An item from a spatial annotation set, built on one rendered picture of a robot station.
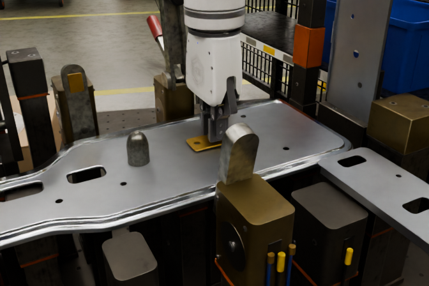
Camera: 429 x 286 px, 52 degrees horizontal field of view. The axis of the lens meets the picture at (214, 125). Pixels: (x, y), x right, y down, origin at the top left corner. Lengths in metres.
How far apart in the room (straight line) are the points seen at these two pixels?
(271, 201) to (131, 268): 0.17
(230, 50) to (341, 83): 0.29
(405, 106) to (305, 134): 0.16
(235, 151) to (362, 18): 0.38
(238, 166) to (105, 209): 0.18
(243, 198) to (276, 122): 0.29
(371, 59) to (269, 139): 0.22
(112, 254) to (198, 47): 0.30
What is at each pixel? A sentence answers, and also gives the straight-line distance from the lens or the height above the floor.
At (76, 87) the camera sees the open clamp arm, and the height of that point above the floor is 1.07.
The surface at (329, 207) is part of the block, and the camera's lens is 0.61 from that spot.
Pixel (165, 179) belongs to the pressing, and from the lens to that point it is 0.62.
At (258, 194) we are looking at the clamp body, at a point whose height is 1.04.
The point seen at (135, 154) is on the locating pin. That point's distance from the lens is 0.64.
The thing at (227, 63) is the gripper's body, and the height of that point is 1.15.
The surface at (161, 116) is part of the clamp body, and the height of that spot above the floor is 0.98.
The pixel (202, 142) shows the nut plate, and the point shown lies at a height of 1.01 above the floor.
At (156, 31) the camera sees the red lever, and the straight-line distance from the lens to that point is 0.85.
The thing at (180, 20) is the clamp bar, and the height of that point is 1.16.
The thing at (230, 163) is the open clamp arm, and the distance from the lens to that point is 0.50.
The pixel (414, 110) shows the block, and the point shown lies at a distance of 0.73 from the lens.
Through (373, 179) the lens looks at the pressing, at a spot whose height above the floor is 1.00.
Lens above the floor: 1.34
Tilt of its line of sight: 27 degrees down
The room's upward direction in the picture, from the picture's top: straight up
